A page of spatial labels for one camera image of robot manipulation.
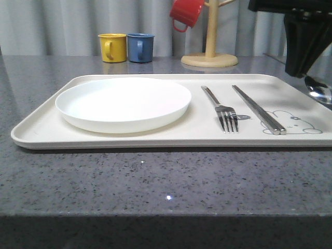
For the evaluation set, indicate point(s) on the white round plate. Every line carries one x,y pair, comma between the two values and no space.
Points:
123,105

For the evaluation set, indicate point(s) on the yellow mug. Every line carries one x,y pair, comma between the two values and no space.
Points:
113,47

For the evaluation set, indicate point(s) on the silver chopstick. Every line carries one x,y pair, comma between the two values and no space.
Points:
252,109
262,110

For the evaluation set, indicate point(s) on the red hanging mug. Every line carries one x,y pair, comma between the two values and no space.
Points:
186,12

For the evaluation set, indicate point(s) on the grey curtain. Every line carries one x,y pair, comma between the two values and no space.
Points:
71,28

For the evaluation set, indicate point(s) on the silver metal spoon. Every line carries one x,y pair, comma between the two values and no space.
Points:
318,89

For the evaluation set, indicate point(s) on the blue mug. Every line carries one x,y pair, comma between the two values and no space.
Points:
140,47

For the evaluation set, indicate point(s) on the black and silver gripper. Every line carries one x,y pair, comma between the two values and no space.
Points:
307,37

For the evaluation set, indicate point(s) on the cream rabbit serving tray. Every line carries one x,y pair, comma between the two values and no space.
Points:
307,122

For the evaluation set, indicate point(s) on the wooden mug tree stand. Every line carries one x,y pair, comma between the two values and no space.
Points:
210,58

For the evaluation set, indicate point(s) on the silver metal fork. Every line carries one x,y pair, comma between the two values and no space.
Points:
226,115

